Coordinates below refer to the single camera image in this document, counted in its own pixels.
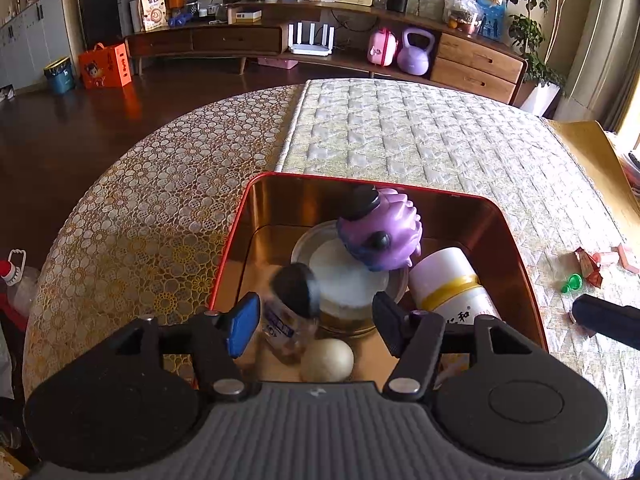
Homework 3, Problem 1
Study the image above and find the purple toy figure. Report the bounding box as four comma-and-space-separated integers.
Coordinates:
336, 185, 423, 272

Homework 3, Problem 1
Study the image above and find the black fridge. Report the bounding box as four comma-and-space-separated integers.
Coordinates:
77, 0, 151, 51

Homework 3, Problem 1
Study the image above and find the purple kettlebell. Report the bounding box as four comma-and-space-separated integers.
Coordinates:
397, 28, 436, 76

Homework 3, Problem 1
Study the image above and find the cream quilted mat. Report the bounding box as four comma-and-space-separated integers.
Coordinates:
275, 79, 640, 478

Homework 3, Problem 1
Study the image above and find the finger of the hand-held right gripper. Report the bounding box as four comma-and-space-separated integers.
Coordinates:
572, 294, 640, 351

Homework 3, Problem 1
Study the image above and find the white snack bag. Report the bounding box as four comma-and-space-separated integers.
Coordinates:
138, 0, 168, 32

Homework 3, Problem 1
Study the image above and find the small clear bottle black cap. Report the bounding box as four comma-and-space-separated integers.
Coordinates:
262, 262, 323, 363

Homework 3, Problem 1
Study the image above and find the tall wall cabinet unit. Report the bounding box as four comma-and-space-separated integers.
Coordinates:
0, 0, 76, 91

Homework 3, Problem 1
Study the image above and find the teal bucket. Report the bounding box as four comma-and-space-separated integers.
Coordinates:
43, 57, 76, 95

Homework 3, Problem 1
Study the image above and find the wooden TV cabinet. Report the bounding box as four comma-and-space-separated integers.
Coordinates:
124, 0, 528, 106

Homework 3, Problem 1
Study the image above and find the white bottle yellow label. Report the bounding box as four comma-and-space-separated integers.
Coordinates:
409, 246, 503, 341

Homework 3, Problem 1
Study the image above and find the plastic bag of fruit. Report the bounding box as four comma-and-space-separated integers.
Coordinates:
445, 0, 485, 37

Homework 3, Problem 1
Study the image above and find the white router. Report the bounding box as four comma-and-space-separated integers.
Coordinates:
287, 21, 335, 56

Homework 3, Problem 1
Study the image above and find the golden table mat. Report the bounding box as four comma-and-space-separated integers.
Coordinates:
545, 119, 640, 241

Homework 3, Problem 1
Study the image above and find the cream egg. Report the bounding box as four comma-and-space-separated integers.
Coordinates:
299, 338, 355, 382

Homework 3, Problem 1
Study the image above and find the pink toy case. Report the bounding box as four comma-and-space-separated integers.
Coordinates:
368, 28, 399, 67

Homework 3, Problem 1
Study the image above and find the orange gift box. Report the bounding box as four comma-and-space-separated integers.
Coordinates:
78, 42, 135, 89

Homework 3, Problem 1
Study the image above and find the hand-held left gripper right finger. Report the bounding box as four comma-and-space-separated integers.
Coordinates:
372, 291, 547, 404

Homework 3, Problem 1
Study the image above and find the tall green plant white pot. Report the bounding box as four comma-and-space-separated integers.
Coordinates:
505, 0, 598, 116

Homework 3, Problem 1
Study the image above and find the clear bottle red cap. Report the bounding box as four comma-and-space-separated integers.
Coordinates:
0, 249, 41, 321

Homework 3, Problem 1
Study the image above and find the red tin box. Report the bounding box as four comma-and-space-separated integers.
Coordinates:
207, 172, 548, 391

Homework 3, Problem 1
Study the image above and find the white standing air conditioner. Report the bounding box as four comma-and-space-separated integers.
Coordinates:
552, 0, 640, 133

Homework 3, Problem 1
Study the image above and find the pink eraser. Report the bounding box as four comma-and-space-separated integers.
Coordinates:
618, 243, 640, 275

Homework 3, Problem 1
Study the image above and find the blue picture card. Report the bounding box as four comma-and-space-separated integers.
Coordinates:
477, 0, 508, 41

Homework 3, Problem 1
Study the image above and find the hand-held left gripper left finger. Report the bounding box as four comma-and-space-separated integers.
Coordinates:
106, 292, 262, 404

